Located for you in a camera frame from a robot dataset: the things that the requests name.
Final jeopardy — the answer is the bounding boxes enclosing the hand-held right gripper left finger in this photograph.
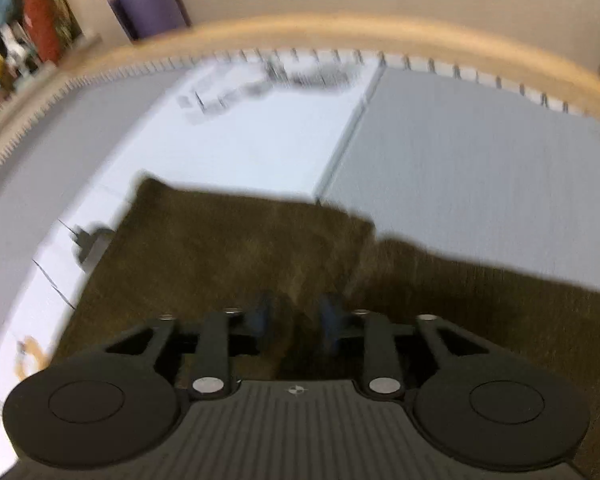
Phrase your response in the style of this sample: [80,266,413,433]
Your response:
[104,291,277,402]

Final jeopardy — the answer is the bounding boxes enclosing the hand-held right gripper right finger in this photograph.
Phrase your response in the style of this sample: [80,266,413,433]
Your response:
[318,291,487,402]

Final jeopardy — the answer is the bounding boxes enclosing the brown corduroy pants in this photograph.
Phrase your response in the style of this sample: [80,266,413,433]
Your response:
[55,175,600,480]

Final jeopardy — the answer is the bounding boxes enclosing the grey printed bed sheet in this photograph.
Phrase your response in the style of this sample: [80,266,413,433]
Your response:
[0,47,600,480]

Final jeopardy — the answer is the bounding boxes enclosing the purple box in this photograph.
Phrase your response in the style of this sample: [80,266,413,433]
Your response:
[107,0,192,42]

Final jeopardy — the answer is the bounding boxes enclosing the wooden bed frame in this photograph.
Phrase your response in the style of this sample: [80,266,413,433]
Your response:
[0,11,600,183]

